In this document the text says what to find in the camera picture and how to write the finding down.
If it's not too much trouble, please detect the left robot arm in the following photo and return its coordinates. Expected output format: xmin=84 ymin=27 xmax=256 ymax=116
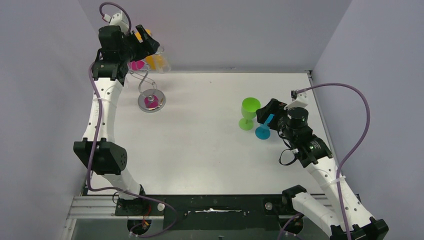
xmin=73 ymin=24 xmax=160 ymax=216

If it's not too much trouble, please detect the green wine glass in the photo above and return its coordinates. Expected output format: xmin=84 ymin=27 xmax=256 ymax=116
xmin=238 ymin=97 xmax=261 ymax=131

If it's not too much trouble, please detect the orange wine glass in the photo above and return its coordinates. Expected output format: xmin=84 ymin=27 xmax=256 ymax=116
xmin=130 ymin=46 xmax=169 ymax=74

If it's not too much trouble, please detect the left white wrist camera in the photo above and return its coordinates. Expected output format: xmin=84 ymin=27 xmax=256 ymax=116
xmin=102 ymin=10 xmax=130 ymax=34

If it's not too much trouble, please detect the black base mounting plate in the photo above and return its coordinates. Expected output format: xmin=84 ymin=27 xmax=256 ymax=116
xmin=114 ymin=194 xmax=297 ymax=231

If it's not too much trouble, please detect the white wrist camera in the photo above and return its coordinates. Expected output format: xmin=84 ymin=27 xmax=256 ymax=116
xmin=284 ymin=90 xmax=309 ymax=110
xmin=102 ymin=10 xmax=130 ymax=34

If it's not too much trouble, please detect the blue wine glass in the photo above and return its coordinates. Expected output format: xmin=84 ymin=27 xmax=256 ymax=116
xmin=255 ymin=114 xmax=275 ymax=140

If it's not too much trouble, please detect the clear wine glass right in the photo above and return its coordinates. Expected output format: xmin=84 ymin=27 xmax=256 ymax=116
xmin=152 ymin=46 xmax=171 ymax=74

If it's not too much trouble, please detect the chrome wire glass rack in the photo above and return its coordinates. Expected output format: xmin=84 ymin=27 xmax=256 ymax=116
xmin=129 ymin=67 xmax=166 ymax=113

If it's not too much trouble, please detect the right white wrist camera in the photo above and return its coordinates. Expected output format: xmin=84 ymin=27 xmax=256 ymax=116
xmin=284 ymin=90 xmax=309 ymax=110

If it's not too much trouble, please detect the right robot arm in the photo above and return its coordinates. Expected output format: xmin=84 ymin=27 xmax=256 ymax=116
xmin=255 ymin=98 xmax=389 ymax=240

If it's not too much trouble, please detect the pink wine glass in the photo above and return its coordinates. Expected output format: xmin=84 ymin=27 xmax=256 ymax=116
xmin=128 ymin=60 xmax=146 ymax=71

